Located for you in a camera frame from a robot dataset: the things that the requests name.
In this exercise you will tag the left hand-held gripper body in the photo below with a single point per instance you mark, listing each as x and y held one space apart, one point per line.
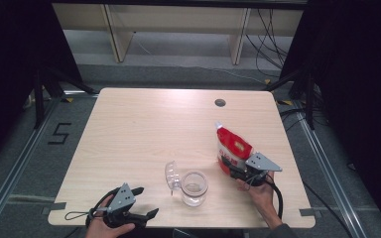
123 197

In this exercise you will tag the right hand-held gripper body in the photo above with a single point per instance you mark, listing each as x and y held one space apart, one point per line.
261 162

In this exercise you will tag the red and white sugar pouch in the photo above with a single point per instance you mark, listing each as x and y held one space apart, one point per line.
233 143

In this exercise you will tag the clear glass jar with lid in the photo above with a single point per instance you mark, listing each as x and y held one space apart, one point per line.
194 195

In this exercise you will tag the person's right hand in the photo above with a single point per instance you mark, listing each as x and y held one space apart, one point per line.
261 196

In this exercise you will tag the person's left hand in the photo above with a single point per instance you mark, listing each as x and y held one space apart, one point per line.
105 230

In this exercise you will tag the grey round table grommet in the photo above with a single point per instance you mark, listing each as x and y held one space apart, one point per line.
220 102

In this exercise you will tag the yellow and black tape piece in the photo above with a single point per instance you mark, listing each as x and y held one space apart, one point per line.
286 102
267 81
68 99

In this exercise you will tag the grey tape strip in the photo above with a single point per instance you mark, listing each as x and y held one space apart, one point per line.
54 207
310 212

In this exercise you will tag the black metal stand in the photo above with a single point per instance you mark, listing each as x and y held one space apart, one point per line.
309 99
39 99

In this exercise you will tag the black curtain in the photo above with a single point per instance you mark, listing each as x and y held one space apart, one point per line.
10 66
360 82

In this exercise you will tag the light wooden shelf unit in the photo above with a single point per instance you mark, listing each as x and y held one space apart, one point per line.
178 16

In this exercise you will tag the aluminium floor rail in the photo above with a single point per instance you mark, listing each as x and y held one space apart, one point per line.
327 172
16 165

